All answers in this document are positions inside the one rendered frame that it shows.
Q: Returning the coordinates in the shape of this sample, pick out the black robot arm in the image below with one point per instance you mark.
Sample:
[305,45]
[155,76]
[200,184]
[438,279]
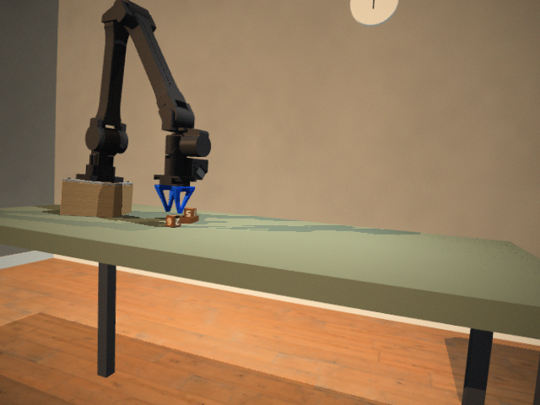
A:
[173,109]

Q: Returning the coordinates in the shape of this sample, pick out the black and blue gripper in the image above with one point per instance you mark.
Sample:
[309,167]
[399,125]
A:
[174,166]

